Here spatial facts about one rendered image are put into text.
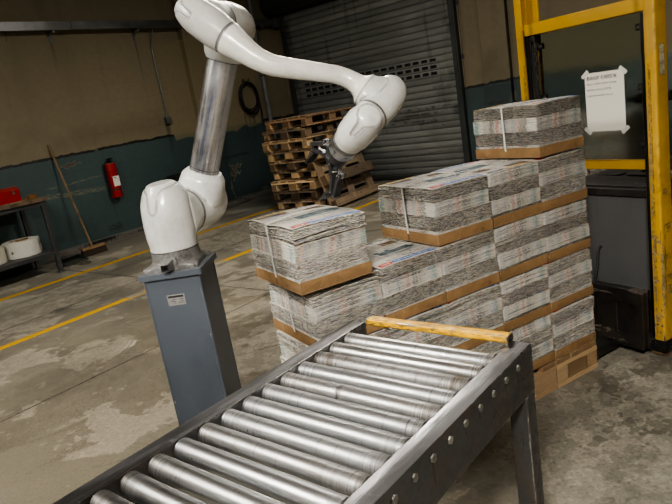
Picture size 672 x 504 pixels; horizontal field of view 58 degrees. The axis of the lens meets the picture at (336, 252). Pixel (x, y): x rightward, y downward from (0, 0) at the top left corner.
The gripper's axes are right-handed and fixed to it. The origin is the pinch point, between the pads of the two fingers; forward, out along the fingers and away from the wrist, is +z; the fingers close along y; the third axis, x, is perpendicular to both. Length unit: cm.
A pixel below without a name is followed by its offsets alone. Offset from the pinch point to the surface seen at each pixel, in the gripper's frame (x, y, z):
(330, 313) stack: -4.3, 41.7, 20.4
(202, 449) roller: -72, 65, -39
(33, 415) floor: -102, 19, 224
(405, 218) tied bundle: 47, 15, 28
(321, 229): -4.2, 16.4, 3.1
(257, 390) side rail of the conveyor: -52, 58, -25
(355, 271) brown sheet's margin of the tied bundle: 6.2, 31.9, 11.3
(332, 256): -1.4, 25.1, 8.5
